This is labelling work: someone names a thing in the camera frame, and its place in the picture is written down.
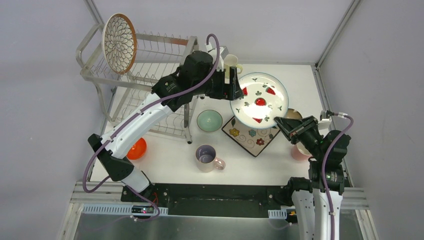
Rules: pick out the brown patterned small bowl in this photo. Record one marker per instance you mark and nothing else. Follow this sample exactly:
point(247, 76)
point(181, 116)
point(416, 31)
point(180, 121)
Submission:
point(293, 114)

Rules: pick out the yellow mug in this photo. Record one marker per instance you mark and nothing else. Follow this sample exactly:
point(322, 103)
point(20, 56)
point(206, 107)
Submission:
point(231, 60)

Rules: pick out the mint green bowl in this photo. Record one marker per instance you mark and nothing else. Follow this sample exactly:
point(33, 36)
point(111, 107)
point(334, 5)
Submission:
point(209, 121)

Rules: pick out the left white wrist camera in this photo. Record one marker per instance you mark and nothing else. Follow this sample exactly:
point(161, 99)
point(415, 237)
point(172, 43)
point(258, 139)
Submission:
point(217, 54)

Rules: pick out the watermelon pattern round plate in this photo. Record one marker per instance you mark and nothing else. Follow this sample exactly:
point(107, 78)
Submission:
point(264, 98)

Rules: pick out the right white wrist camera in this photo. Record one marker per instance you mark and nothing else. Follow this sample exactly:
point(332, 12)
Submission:
point(325, 119)

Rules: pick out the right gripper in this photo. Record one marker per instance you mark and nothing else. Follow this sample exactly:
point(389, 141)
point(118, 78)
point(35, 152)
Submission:
point(289, 126)

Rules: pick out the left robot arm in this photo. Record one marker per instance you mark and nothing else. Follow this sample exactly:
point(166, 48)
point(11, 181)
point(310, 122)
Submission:
point(198, 75)

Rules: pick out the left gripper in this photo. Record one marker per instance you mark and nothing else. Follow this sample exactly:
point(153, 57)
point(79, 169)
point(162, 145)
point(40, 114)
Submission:
point(228, 84)

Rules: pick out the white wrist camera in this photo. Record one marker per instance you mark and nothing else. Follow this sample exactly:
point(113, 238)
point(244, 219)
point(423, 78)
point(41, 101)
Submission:
point(217, 54)
point(325, 119)

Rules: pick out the orange plastic bowl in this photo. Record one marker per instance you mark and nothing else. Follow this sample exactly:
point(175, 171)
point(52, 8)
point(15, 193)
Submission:
point(137, 150)

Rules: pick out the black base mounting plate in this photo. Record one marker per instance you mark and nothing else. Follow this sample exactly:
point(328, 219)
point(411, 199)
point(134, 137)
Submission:
point(216, 200)

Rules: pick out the square flower pattern plate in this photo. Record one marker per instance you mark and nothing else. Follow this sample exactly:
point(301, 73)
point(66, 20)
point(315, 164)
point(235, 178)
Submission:
point(254, 141)

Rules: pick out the stainless steel dish rack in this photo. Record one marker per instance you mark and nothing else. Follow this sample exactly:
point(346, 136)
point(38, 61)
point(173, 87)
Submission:
point(119, 94)

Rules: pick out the pink cup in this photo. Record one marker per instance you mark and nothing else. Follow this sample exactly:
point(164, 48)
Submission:
point(300, 153)

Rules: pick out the aluminium frame rail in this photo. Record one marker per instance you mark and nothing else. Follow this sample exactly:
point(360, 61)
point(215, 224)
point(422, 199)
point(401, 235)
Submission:
point(326, 105)

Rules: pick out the pink iridescent mug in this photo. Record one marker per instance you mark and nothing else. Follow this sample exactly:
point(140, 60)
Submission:
point(207, 160)

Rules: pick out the floral petal brown-rim plate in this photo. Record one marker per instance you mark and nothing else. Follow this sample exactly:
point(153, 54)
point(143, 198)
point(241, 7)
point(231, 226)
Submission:
point(119, 43)

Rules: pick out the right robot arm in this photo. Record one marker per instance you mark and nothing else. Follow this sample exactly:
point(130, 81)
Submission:
point(317, 199)

